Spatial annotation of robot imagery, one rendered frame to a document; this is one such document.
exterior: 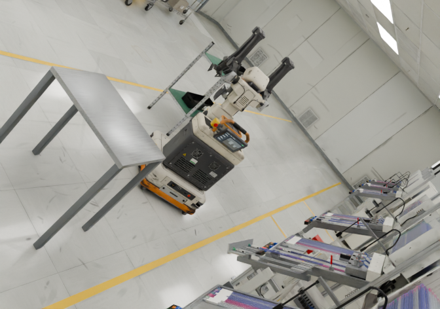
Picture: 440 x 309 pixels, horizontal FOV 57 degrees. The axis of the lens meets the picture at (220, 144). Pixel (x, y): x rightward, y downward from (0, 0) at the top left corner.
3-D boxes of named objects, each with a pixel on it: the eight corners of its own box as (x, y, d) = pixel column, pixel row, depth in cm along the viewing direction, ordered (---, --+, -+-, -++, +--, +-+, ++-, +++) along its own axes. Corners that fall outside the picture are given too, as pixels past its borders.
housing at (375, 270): (363, 290, 260) (367, 269, 260) (370, 270, 304) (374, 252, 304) (376, 294, 257) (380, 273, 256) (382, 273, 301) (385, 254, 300)
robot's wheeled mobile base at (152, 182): (190, 218, 382) (209, 203, 374) (137, 185, 352) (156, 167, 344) (186, 173, 437) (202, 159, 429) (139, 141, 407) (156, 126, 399)
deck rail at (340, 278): (264, 261, 287) (265, 253, 287) (264, 260, 289) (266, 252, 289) (370, 292, 257) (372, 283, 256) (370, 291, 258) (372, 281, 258)
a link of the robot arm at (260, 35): (262, 27, 359) (269, 35, 364) (256, 25, 371) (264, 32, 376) (227, 66, 367) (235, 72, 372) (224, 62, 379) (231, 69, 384)
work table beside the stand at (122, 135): (35, 150, 292) (104, 74, 266) (88, 230, 278) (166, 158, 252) (-22, 155, 250) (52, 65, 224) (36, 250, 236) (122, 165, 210)
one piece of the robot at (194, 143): (196, 201, 382) (262, 146, 355) (151, 173, 356) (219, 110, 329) (194, 179, 409) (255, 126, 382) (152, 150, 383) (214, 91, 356)
